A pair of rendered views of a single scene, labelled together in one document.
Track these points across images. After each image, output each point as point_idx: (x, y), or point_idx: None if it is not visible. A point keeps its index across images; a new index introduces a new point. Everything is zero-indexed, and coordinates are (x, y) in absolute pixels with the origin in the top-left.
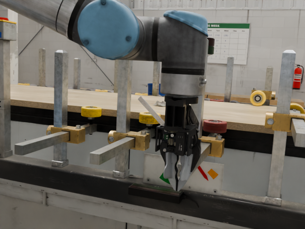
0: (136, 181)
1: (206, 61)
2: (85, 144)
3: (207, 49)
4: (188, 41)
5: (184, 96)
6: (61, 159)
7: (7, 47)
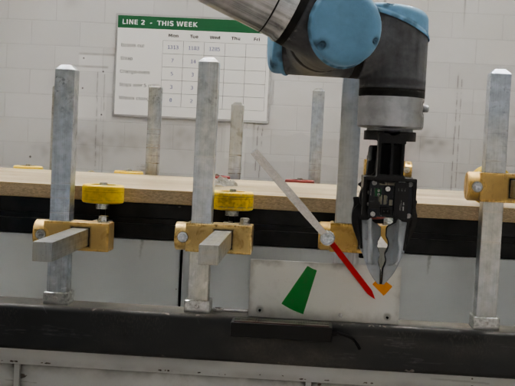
0: (234, 315)
1: None
2: (78, 266)
3: None
4: (411, 47)
5: (401, 129)
6: (67, 288)
7: None
